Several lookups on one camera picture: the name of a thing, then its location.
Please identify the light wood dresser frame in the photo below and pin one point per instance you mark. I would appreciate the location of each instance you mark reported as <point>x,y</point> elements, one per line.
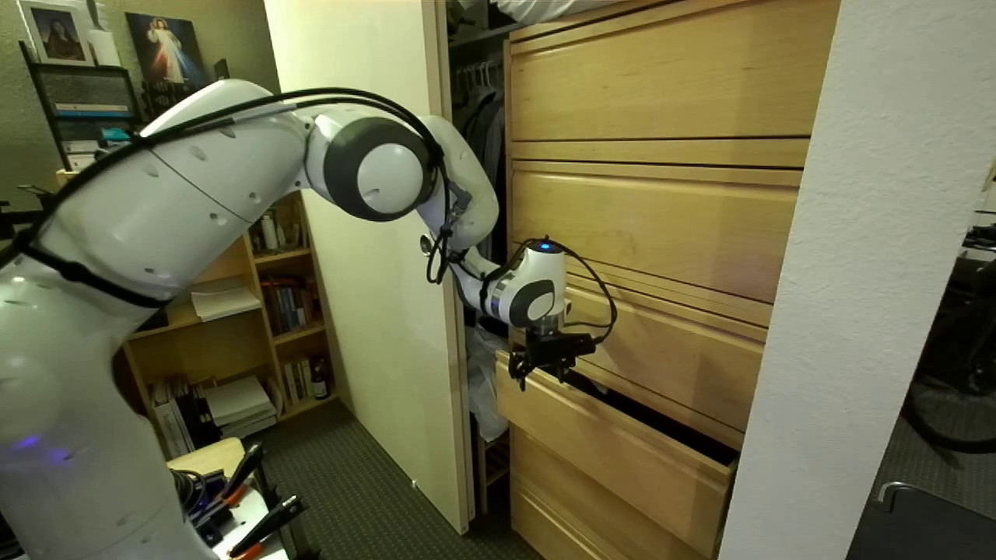
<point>664,149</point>

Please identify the black bicycle wheel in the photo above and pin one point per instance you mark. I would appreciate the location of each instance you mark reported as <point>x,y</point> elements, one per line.
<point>953,363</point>

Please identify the dark hanging clothes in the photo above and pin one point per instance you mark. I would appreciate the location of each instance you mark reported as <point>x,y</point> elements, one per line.
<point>481,133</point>

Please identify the black wall shelf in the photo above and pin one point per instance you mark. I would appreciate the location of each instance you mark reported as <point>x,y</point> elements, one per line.
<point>81,102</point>

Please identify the bunch of pens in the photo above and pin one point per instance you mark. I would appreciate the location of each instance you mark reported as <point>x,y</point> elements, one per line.
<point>244,509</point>

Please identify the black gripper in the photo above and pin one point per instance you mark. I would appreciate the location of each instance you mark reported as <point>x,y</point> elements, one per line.
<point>561,343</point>

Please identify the religious figure painting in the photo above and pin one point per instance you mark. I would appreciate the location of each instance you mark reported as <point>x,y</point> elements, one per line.
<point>166,50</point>

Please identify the wooden bookshelf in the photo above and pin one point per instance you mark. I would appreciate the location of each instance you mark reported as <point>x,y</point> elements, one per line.
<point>207,352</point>

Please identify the white paper stack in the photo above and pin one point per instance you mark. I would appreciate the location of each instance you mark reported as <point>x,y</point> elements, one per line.
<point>221,299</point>

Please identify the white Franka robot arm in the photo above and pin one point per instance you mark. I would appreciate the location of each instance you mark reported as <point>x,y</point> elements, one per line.
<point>156,229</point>

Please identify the stack of flat books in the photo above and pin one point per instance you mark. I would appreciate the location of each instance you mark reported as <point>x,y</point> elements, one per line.
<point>236,406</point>

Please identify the framed photo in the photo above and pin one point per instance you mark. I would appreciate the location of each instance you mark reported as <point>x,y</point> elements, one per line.
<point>57,33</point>

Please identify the grey plastic bag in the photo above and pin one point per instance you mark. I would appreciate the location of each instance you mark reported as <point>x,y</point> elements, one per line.
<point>484,383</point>

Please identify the light wood dresser drawer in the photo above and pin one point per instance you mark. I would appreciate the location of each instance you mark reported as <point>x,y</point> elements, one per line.
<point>687,363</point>
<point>664,72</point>
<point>611,445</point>
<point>561,509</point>
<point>664,234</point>

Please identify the white closet door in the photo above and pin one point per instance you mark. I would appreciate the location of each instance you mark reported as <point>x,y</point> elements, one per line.
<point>385,343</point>

